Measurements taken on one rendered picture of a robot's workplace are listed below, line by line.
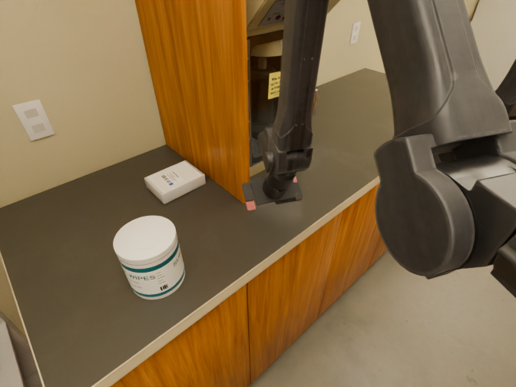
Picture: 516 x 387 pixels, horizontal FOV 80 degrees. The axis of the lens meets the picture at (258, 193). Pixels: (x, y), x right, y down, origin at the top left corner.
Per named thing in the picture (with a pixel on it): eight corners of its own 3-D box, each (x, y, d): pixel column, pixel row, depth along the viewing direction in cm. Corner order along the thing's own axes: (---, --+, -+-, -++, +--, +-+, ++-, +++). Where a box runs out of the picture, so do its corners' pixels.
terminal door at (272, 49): (246, 167, 104) (242, 38, 78) (306, 137, 119) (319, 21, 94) (247, 169, 103) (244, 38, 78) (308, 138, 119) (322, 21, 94)
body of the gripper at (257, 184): (249, 182, 75) (253, 169, 68) (289, 175, 77) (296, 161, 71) (256, 206, 73) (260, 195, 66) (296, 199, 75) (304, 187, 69)
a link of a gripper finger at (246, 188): (239, 195, 82) (242, 180, 74) (264, 190, 84) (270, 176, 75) (244, 219, 80) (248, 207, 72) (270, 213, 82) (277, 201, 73)
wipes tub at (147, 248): (122, 275, 77) (103, 233, 67) (169, 248, 83) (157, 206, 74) (146, 312, 69) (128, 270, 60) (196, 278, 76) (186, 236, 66)
